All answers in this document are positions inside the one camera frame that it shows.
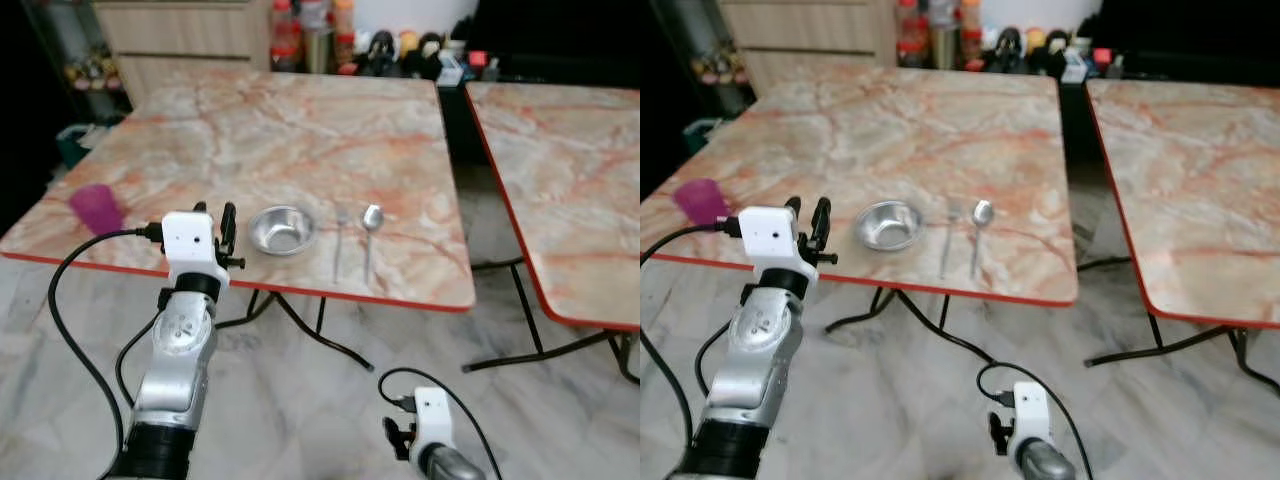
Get small steel bowl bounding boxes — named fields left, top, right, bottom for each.
left=853, top=200, right=925, bottom=252
left=247, top=205, right=319, bottom=257

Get purple plastic cup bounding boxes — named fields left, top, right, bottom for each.
left=672, top=179, right=731, bottom=227
left=68, top=183, right=126, bottom=237

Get black folding table legs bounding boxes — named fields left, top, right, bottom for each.
left=1085, top=255, right=1280, bottom=396
left=465, top=262, right=641, bottom=386
left=215, top=290, right=376, bottom=373
left=825, top=288, right=996, bottom=363

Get steel fork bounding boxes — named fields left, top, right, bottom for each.
left=938, top=200, right=961, bottom=280
left=331, top=205, right=351, bottom=283

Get green plastic bin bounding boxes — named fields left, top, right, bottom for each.
left=683, top=117, right=723, bottom=153
left=55, top=122, right=101, bottom=169

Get steel spoon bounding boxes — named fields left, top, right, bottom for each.
left=360, top=204, right=386, bottom=286
left=968, top=199, right=996, bottom=280

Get dark shelf with jars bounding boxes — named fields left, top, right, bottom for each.
left=30, top=0, right=126, bottom=96
left=655, top=0, right=751, bottom=86

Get light wooden cabinet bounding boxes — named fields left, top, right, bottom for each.
left=93, top=0, right=273, bottom=106
left=718, top=0, right=898, bottom=96

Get red labelled bottle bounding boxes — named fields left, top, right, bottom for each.
left=897, top=0, right=924, bottom=68
left=270, top=0, right=299, bottom=71

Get steel canister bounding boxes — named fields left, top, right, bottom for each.
left=303, top=25, right=331, bottom=74
left=930, top=22, right=958, bottom=71

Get orange sauce bottle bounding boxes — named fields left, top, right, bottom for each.
left=333, top=0, right=357, bottom=71
left=958, top=0, right=984, bottom=69

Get black bottle with label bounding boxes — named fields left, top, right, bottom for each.
left=418, top=35, right=446, bottom=79
left=1045, top=32, right=1073, bottom=76

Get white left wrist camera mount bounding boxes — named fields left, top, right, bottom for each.
left=161, top=211, right=230, bottom=293
left=738, top=206, right=819, bottom=299

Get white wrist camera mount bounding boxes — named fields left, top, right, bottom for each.
left=412, top=387, right=453, bottom=451
left=738, top=206, right=819, bottom=299
left=1012, top=382, right=1051, bottom=443
left=161, top=211, right=230, bottom=293

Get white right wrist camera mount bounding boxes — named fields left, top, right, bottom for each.
left=412, top=387, right=453, bottom=451
left=1012, top=382, right=1051, bottom=443

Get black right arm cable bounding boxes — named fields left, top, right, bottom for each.
left=378, top=367, right=501, bottom=480
left=977, top=361, right=1096, bottom=480

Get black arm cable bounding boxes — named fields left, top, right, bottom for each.
left=640, top=222, right=746, bottom=451
left=977, top=361, right=1096, bottom=480
left=48, top=225, right=166, bottom=480
left=378, top=367, right=501, bottom=480

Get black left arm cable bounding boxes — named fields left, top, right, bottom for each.
left=640, top=222, right=746, bottom=451
left=48, top=225, right=166, bottom=480

